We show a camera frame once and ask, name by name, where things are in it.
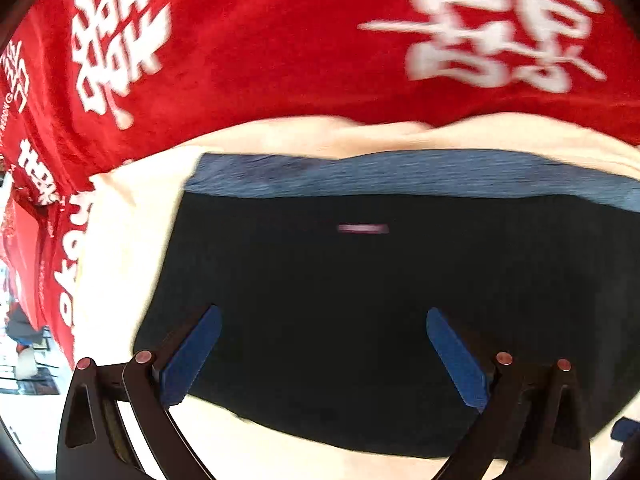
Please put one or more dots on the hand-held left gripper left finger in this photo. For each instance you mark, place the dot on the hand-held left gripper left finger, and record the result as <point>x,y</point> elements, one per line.
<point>192,355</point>

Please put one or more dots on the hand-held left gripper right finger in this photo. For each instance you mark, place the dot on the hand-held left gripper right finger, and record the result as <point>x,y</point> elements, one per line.
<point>457,360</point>

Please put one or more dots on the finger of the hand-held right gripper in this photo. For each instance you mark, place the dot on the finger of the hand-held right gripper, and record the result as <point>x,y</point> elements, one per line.
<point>627,430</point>

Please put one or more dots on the black pants grey waistband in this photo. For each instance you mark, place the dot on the black pants grey waistband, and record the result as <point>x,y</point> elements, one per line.
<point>325,270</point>

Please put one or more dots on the cream bed sheet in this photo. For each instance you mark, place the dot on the cream bed sheet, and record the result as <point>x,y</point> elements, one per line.
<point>130,220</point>

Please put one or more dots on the red printed blanket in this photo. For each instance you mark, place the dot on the red printed blanket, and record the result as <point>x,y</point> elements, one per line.
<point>275,60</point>

